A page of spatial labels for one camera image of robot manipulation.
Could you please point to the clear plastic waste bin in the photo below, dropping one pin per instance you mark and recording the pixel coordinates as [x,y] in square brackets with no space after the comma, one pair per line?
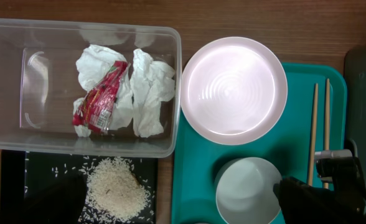
[39,83]

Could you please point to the black rectangular tray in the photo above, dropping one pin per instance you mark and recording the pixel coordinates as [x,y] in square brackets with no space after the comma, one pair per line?
[25,173]

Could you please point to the wooden chopstick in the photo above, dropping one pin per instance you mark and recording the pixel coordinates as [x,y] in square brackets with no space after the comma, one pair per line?
[327,112]
[312,147]

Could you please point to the grey bowl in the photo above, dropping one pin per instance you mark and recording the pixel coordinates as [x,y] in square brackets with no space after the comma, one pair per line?
[244,191]

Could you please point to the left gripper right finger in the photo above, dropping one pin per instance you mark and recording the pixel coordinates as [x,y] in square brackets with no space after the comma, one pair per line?
[301,203]

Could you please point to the uncooked rice pile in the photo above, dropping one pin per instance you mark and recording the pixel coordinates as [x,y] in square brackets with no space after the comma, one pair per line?
[119,190]

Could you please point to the white napkin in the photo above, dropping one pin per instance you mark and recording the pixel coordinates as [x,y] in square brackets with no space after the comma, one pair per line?
[147,84]

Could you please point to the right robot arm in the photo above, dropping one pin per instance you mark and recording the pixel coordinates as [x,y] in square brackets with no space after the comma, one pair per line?
[344,171]

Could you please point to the large white plate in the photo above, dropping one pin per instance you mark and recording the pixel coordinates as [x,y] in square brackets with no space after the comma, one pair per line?
[233,90]

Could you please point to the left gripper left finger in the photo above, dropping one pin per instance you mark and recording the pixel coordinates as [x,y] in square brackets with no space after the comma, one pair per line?
[62,202]

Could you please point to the teal serving tray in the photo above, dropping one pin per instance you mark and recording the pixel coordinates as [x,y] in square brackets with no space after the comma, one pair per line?
[197,160]

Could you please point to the red snack wrapper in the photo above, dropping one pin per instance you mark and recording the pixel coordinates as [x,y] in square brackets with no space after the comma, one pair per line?
[95,111]

